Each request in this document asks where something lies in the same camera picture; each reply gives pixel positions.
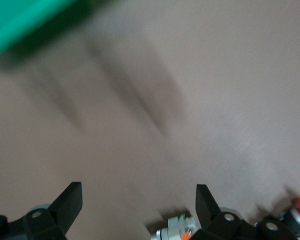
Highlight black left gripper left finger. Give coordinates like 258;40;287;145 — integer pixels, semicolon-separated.
0;181;84;240

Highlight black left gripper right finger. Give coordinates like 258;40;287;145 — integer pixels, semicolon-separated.
189;184;300;240

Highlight white switch with orange block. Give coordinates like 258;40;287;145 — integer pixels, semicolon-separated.
149;212;203;240

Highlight brown table cover sheet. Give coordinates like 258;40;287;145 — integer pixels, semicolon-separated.
0;0;300;240

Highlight green plastic tray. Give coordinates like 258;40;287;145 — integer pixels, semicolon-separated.
0;0;98;62

